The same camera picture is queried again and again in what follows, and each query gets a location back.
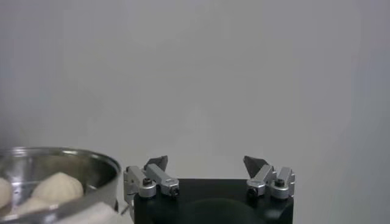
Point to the stainless steel steamer basket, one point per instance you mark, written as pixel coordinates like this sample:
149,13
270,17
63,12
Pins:
76,164

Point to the white steamed baozi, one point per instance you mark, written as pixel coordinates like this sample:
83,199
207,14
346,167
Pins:
4,191
58,187
33,207

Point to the white electric cooker pot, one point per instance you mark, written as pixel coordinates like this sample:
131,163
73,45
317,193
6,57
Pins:
91,214

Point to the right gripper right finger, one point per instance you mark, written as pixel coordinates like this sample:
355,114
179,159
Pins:
278,185

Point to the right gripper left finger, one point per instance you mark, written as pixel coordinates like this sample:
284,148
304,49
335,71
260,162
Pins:
146,185

